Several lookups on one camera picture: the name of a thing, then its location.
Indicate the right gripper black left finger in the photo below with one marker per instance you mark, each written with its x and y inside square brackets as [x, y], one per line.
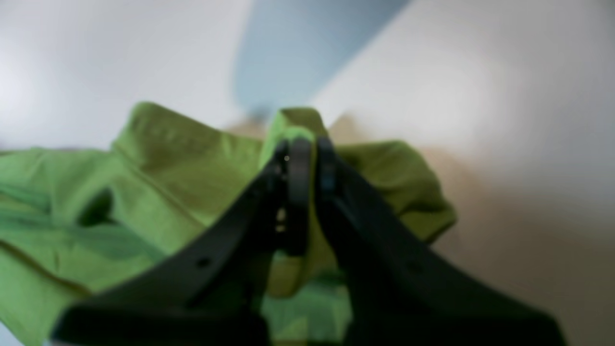
[209, 293]

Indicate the green t-shirt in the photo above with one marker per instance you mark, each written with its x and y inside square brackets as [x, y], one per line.
[76, 222]

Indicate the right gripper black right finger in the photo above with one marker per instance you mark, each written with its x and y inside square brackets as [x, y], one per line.
[402, 293]

